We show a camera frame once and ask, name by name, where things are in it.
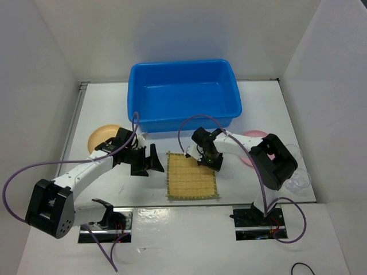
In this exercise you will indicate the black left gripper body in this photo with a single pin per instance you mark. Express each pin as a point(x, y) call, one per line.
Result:
point(137, 156)

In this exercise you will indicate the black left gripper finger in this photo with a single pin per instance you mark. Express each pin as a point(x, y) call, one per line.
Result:
point(154, 162)
point(139, 173)

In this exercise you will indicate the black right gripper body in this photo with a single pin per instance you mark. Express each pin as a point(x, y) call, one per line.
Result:
point(213, 160)

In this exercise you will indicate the square bamboo woven tray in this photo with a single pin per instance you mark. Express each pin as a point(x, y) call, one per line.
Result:
point(187, 181)

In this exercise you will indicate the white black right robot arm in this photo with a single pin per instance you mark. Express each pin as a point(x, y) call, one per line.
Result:
point(273, 162)

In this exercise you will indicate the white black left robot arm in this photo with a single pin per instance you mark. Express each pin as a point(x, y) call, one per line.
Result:
point(52, 207)

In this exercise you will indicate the blue plastic bin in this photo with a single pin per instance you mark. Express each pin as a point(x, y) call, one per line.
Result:
point(183, 94)

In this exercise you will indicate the pink plastic plate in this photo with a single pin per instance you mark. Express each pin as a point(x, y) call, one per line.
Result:
point(256, 137)

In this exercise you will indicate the orange plastic plate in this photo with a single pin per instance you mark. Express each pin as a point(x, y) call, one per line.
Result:
point(101, 134)

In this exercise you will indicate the clear plastic cup near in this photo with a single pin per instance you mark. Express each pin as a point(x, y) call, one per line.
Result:
point(300, 180)

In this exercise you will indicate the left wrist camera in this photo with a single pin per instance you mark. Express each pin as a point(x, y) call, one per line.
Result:
point(139, 140)

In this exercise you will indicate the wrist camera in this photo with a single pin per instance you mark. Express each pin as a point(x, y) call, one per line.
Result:
point(139, 140)
point(193, 152)

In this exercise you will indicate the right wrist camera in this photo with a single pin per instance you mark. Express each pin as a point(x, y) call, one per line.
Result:
point(193, 152)

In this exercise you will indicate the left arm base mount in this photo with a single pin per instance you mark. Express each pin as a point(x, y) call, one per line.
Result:
point(118, 224)

